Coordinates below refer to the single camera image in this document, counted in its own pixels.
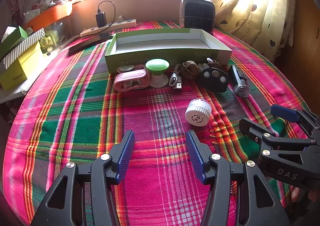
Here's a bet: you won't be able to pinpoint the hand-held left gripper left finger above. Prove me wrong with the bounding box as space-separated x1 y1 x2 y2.
30 130 135 226

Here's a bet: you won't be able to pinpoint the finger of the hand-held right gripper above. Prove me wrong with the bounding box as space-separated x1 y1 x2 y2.
239 118 315 151
271 104 320 141

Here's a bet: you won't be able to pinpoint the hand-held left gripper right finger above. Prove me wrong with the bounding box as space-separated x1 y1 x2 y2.
185 130 292 226

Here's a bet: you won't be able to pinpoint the white round jar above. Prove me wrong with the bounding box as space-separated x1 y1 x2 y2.
184 98 212 126

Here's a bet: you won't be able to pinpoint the black bike light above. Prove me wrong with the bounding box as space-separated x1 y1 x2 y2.
229 65 250 98

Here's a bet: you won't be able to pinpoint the black round button device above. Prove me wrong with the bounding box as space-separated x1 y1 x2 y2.
199 64 229 92

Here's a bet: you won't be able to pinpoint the pink folding clip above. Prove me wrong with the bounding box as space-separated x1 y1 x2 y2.
114 69 150 91

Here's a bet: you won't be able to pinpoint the grey USB cable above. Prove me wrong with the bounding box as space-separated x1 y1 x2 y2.
169 64 183 90

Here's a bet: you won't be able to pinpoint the brown walnut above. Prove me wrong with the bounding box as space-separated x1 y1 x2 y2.
182 61 199 80

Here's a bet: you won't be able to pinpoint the green cardboard box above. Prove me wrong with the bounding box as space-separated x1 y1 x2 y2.
104 28 233 74

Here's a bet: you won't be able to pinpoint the person's right hand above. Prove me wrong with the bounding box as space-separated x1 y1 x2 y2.
292 187 320 203

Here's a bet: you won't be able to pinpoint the plaid tablecloth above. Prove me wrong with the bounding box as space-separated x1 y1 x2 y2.
2 20 309 226

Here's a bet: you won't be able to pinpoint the cream heart-print curtain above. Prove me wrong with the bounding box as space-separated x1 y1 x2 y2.
210 0 297 62

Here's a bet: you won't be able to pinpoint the black smartphone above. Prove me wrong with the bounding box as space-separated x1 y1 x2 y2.
68 33 114 54

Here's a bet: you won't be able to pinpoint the white power strip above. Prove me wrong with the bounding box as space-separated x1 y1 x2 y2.
80 19 137 37

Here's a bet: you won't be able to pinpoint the white plastic sheet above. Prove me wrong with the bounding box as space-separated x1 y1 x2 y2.
0 83 33 104

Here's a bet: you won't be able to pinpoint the grey portable heater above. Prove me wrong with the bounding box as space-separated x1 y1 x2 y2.
179 0 216 36

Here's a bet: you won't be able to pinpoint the black charger adapter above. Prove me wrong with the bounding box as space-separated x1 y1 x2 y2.
96 12 107 28

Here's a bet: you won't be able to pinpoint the yellow cardboard box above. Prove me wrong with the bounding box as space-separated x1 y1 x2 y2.
0 42 43 91

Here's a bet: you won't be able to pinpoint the clear storage container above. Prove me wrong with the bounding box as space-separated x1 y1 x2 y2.
37 22 68 51

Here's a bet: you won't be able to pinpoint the striped cardboard box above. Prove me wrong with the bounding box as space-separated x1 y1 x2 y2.
1 28 45 69

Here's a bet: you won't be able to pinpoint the orange box with clutter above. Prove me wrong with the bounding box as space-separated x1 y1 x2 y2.
22 3 73 30

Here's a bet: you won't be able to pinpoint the green tissue box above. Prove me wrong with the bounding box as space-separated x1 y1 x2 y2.
0 26 28 57

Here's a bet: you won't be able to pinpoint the dried red branches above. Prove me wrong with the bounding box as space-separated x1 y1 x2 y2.
6 0 22 26

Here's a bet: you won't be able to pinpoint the black charging cable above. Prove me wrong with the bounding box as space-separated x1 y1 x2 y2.
97 1 116 34

